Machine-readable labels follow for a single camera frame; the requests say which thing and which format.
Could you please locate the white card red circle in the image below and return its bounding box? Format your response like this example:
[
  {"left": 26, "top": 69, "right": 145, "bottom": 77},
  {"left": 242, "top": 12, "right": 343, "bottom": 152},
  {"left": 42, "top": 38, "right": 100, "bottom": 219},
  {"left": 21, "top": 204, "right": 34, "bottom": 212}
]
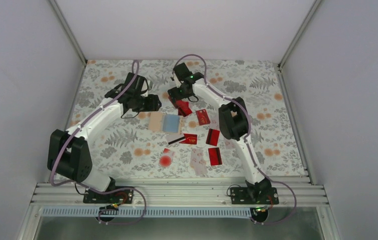
[{"left": 159, "top": 148, "right": 175, "bottom": 168}]

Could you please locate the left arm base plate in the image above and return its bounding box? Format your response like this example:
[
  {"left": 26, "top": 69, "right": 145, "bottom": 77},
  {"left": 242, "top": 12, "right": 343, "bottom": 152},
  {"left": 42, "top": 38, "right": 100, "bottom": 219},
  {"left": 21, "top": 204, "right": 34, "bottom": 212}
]
[{"left": 83, "top": 186, "right": 134, "bottom": 205}]

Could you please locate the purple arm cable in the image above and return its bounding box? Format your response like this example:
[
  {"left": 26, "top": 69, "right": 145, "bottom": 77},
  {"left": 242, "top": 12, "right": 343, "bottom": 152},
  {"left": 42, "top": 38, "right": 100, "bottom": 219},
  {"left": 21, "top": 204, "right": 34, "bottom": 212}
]
[
  {"left": 174, "top": 54, "right": 297, "bottom": 227},
  {"left": 49, "top": 59, "right": 147, "bottom": 226}
]

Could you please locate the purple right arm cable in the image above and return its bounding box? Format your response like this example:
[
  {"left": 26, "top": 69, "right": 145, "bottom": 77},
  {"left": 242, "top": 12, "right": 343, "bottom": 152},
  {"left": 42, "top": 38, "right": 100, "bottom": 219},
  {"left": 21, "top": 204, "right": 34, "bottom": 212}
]
[{"left": 174, "top": 54, "right": 297, "bottom": 227}]

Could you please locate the red VIP card upper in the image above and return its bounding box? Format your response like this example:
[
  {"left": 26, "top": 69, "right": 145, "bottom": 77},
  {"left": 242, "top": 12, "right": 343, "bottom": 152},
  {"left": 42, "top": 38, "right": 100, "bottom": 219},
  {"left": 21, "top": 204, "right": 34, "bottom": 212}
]
[{"left": 196, "top": 109, "right": 210, "bottom": 126}]

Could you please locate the floral patterned table mat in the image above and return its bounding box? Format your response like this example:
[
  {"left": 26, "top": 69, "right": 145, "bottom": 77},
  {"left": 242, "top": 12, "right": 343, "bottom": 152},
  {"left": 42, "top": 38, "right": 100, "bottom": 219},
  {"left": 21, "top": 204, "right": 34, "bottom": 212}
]
[{"left": 55, "top": 59, "right": 305, "bottom": 180}]

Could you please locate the white floral card right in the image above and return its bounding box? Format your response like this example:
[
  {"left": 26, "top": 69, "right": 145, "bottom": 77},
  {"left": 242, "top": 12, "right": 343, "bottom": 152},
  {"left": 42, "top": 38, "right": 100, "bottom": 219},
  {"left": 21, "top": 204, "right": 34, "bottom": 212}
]
[{"left": 224, "top": 139, "right": 235, "bottom": 149}]

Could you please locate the red stripe card lower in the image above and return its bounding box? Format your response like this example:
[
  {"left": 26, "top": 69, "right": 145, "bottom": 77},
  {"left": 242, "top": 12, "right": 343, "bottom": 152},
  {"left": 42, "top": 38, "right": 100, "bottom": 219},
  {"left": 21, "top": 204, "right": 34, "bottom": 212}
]
[{"left": 208, "top": 147, "right": 222, "bottom": 166}]

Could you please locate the white card black stripe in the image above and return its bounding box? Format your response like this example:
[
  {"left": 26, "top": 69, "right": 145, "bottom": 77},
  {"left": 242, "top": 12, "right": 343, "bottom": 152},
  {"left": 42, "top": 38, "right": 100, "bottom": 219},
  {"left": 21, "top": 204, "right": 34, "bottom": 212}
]
[{"left": 166, "top": 133, "right": 186, "bottom": 146}]

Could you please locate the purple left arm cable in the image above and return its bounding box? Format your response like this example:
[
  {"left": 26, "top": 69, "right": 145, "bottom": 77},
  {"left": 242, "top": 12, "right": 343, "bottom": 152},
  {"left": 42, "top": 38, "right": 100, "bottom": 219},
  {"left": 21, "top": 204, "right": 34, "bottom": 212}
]
[{"left": 49, "top": 59, "right": 147, "bottom": 226}]

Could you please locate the red vip card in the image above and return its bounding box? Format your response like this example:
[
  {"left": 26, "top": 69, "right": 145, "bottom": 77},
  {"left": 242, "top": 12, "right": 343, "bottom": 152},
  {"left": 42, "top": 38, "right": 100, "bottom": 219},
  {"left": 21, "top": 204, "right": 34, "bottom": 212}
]
[
  {"left": 196, "top": 109, "right": 210, "bottom": 126},
  {"left": 180, "top": 133, "right": 198, "bottom": 145}
]

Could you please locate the beige leather card holder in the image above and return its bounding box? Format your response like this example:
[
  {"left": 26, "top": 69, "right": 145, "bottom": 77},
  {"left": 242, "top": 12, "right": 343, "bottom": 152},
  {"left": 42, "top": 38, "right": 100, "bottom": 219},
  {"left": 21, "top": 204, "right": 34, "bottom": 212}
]
[{"left": 148, "top": 111, "right": 183, "bottom": 134}]

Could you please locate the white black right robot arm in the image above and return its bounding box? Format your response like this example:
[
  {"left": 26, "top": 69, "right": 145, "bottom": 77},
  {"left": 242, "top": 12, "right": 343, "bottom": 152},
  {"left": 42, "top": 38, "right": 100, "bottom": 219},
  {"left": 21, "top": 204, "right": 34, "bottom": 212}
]
[{"left": 168, "top": 63, "right": 273, "bottom": 204}]

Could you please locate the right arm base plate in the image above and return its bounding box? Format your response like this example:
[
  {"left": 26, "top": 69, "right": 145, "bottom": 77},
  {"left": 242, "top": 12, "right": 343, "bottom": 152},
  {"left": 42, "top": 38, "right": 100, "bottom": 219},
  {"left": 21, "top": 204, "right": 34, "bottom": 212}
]
[{"left": 228, "top": 186, "right": 279, "bottom": 205}]

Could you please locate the white floral card lower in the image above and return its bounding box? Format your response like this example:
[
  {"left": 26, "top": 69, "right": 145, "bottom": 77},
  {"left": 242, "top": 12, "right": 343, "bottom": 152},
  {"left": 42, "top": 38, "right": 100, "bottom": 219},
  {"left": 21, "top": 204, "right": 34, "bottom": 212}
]
[{"left": 190, "top": 148, "right": 207, "bottom": 177}]

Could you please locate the white floral card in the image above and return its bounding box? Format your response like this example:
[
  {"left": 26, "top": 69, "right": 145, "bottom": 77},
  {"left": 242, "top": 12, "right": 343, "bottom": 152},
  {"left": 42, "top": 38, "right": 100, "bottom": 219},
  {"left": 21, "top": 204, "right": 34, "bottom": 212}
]
[
  {"left": 224, "top": 139, "right": 235, "bottom": 149},
  {"left": 190, "top": 148, "right": 207, "bottom": 177}
]

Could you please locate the aluminium rail frame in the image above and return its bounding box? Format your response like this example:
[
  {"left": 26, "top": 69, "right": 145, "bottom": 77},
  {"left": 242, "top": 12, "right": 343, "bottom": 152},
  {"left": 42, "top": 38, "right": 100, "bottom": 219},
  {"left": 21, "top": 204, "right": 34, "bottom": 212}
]
[{"left": 31, "top": 178, "right": 329, "bottom": 207}]

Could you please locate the grey slotted cable duct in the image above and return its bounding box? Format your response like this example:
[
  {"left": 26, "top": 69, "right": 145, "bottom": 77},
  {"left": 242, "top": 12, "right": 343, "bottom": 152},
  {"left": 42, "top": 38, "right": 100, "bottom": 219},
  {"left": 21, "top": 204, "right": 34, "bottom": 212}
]
[{"left": 42, "top": 206, "right": 251, "bottom": 219}]

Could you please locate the red magnetic stripe card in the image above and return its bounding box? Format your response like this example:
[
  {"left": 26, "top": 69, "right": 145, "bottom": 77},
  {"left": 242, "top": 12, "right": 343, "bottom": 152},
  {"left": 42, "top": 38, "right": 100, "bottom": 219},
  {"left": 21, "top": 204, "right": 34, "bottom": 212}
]
[{"left": 206, "top": 128, "right": 220, "bottom": 147}]

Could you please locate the red VIP card centre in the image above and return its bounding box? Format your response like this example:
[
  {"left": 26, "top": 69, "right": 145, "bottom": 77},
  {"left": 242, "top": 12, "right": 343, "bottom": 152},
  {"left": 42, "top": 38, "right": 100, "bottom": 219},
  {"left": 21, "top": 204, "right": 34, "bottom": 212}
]
[{"left": 180, "top": 133, "right": 198, "bottom": 145}]

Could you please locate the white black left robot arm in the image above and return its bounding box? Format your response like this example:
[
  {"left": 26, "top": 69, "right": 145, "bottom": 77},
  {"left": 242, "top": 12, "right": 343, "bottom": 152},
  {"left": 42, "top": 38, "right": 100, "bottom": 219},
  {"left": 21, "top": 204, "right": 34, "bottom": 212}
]
[{"left": 47, "top": 72, "right": 162, "bottom": 203}]

